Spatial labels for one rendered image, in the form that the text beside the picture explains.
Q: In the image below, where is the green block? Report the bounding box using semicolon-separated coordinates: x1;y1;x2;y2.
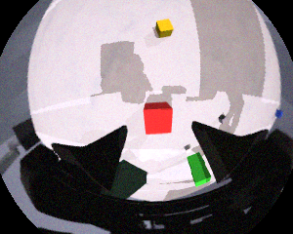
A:
187;152;205;169
190;163;212;187

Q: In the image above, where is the red block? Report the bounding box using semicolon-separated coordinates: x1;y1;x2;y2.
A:
143;101;173;134

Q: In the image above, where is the olive yellow block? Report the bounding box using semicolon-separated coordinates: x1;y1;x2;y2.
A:
155;19;174;38

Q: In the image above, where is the small blue block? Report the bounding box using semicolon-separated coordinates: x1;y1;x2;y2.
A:
276;110;282;117

